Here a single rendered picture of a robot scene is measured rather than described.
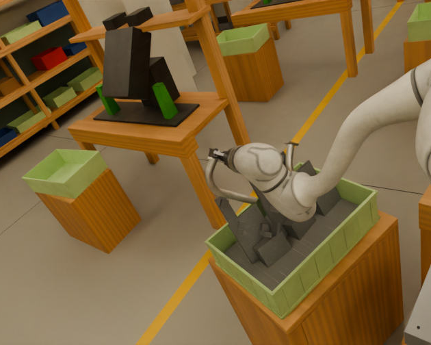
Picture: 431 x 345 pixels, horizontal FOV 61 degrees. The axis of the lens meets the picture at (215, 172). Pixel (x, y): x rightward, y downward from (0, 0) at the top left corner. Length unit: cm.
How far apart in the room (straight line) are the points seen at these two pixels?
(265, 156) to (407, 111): 36
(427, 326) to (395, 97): 74
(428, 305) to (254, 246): 65
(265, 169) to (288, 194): 12
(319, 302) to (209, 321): 117
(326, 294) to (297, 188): 61
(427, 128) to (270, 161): 48
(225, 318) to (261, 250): 107
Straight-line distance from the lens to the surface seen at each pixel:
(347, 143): 88
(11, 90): 656
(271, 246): 155
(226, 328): 249
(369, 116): 82
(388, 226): 171
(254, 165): 98
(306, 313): 150
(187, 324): 261
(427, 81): 76
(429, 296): 136
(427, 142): 58
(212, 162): 136
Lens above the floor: 205
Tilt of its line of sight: 34 degrees down
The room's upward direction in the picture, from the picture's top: 23 degrees counter-clockwise
